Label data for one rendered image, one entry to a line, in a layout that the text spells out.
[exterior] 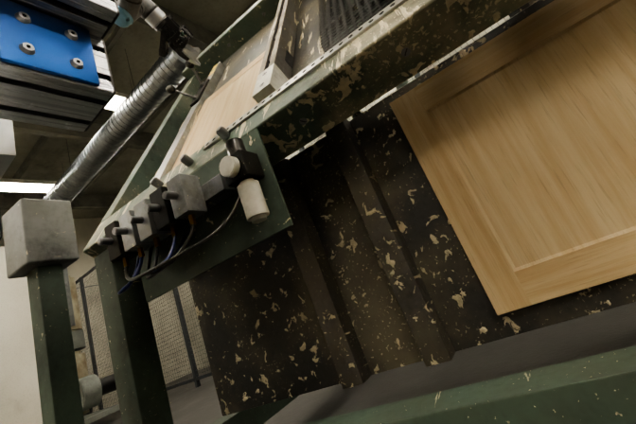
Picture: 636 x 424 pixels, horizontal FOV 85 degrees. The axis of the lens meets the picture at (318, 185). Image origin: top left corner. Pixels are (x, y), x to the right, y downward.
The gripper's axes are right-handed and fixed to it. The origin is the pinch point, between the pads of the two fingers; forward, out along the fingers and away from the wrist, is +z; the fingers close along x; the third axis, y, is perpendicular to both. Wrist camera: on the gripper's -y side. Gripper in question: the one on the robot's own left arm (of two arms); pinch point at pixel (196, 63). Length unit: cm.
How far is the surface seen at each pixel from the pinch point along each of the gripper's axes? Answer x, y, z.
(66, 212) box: -80, -21, -4
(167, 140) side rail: -20.0, -27.2, 12.2
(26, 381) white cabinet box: -29, -344, 94
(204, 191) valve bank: -91, 26, 10
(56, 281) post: -97, -24, 4
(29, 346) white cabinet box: -2, -344, 81
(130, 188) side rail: -54, -27, 9
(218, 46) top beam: 41.0, -5.1, 5.5
